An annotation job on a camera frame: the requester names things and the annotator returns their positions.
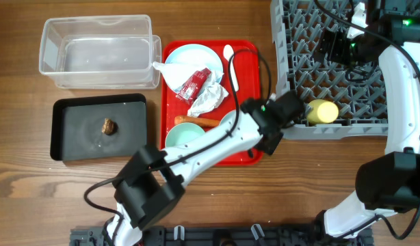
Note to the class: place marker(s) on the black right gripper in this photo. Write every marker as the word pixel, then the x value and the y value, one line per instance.
pixel 337 39

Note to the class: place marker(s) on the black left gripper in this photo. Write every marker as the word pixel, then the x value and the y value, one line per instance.
pixel 270 150

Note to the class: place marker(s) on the yellow plastic cup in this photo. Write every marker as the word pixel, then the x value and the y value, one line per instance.
pixel 322 112

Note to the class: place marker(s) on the green bowl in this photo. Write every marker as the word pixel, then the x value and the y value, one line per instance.
pixel 183 133

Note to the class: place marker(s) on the brown food scrap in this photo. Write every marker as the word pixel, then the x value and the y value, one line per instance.
pixel 108 127

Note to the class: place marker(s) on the blue bowl with rice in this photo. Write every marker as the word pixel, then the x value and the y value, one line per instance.
pixel 228 116

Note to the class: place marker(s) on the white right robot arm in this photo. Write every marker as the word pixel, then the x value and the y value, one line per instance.
pixel 390 184

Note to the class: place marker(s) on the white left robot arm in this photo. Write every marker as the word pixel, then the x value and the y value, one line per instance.
pixel 151 184

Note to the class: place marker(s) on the grey dishwasher rack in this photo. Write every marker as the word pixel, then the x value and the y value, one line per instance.
pixel 296 29

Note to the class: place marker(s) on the red serving tray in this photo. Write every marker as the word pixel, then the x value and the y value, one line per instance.
pixel 246 68

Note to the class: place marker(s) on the red snack wrapper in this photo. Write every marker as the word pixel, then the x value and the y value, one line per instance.
pixel 193 85

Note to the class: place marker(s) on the white plastic spoon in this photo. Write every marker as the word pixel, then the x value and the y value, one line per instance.
pixel 228 52

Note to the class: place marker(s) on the orange carrot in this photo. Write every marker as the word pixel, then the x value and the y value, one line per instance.
pixel 202 122

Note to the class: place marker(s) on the light blue plate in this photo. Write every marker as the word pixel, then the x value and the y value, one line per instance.
pixel 197 55

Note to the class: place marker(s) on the crumpled white napkin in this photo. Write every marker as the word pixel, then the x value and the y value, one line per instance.
pixel 211 95

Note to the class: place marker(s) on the black tray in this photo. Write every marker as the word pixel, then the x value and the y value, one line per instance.
pixel 77 122

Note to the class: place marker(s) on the clear plastic bin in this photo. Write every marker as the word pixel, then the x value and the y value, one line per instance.
pixel 100 52

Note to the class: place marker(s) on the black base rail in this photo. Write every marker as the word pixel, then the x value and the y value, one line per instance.
pixel 285 235

